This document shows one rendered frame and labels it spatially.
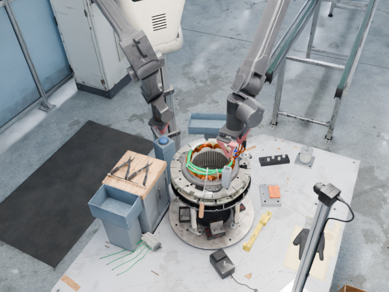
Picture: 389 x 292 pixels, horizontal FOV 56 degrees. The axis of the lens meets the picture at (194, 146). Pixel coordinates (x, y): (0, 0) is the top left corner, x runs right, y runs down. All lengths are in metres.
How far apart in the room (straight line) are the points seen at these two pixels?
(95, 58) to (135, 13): 2.15
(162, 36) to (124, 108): 2.16
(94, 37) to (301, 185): 2.33
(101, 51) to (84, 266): 2.30
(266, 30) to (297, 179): 0.95
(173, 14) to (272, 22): 0.53
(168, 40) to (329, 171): 1.01
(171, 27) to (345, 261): 1.80
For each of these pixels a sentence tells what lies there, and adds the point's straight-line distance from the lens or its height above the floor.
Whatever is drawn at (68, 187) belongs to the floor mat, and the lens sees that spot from 3.04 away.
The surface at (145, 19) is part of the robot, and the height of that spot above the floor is 1.55.
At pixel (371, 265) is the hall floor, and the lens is 2.66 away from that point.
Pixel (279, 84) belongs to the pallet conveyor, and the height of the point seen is 0.43.
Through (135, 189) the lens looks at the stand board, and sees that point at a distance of 1.47.
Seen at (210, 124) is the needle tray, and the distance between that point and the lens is 1.77.
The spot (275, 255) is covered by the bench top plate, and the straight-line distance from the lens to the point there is 1.62.
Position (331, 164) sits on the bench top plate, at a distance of 2.01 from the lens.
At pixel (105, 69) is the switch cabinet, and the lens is 3.64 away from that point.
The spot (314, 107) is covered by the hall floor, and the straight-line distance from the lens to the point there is 3.67.
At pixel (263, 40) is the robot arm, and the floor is 1.65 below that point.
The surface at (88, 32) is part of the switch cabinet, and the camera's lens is 3.50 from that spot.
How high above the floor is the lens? 2.16
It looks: 43 degrees down
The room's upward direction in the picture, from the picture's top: 3 degrees counter-clockwise
